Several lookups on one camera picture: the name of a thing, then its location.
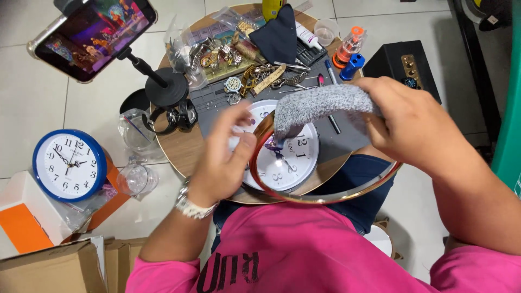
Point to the gold watch bands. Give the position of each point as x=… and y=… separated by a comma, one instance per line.
x=249, y=79

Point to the black screwdriver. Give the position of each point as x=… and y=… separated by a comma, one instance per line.
x=334, y=124

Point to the white clock face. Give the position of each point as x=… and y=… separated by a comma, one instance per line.
x=291, y=167

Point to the white glue bottle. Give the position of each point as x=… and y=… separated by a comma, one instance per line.
x=307, y=36

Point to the blue shorts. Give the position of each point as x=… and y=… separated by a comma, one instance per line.
x=358, y=183

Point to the silver wrist watch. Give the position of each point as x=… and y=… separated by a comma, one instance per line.
x=191, y=206

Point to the yellow container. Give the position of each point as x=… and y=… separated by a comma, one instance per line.
x=272, y=9

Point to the black round lid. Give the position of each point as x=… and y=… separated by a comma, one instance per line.
x=133, y=101

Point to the brown cardboard box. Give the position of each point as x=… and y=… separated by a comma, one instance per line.
x=53, y=266

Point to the round wooden table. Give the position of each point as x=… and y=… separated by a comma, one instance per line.
x=179, y=150

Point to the black speaker box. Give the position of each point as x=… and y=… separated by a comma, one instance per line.
x=397, y=67

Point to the crumpled clear plastic wrap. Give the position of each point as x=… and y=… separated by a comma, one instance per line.
x=91, y=201

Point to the small clear plastic cup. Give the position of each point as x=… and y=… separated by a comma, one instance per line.
x=326, y=31

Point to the teal watch face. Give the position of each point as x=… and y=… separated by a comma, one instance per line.
x=233, y=85

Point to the green bin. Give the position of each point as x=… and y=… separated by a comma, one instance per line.
x=508, y=126

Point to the black furniture frame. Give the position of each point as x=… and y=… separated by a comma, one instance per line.
x=476, y=61

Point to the person's left hand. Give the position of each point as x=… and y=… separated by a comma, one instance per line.
x=219, y=162

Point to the grey fuzzy cloth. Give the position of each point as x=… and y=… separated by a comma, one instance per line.
x=321, y=106

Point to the orange and white box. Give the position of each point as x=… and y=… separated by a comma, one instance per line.
x=28, y=222

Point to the black phone stand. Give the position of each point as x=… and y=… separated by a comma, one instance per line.
x=165, y=86

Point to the clear plastic jar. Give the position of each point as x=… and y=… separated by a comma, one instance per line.
x=136, y=179
x=135, y=130

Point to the person's right hand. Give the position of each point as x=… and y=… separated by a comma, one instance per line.
x=411, y=126

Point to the silver metal watch band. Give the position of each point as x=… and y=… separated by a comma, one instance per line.
x=289, y=80

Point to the silver tweezers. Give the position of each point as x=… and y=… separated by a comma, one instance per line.
x=292, y=66

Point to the orange clear watch tool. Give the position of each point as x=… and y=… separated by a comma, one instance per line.
x=347, y=48

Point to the smartphone in clear case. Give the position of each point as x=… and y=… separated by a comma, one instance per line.
x=91, y=37

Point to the black digital watch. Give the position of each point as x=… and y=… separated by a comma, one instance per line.
x=173, y=119

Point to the clear plastic bags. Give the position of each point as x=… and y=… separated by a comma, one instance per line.
x=179, y=49

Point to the blue wall clock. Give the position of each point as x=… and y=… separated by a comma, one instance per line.
x=69, y=165

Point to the white stool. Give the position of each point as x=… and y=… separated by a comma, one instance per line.
x=382, y=240

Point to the pile of metal watches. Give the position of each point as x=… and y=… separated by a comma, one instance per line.
x=217, y=55

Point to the black bit case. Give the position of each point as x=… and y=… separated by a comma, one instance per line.
x=310, y=53

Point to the gold round clock frame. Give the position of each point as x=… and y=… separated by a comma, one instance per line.
x=325, y=198

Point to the blue pen tool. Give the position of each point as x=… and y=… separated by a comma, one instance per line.
x=330, y=71

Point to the blue cylinder tool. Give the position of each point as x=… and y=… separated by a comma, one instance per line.
x=351, y=67

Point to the navy cloth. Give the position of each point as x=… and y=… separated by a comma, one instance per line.
x=277, y=37

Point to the pink shirt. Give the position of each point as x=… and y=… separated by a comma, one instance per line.
x=309, y=256

